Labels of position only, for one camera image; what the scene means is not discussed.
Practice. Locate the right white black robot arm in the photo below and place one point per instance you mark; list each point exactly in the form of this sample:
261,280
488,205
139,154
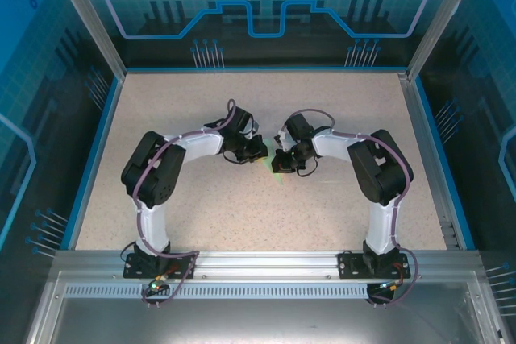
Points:
381,223

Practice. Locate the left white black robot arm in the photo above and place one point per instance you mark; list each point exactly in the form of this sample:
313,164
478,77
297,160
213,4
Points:
155,223

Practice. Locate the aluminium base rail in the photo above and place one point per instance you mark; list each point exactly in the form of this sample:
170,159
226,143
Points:
266,263

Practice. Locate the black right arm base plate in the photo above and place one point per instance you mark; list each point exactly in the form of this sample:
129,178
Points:
347,265

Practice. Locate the aluminium side rail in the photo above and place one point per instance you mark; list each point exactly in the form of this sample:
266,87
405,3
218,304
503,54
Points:
428,158

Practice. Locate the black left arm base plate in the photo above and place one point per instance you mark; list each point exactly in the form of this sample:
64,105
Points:
130,267

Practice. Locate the aluminium frame post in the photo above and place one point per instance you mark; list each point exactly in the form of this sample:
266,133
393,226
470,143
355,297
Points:
437,17
90,17

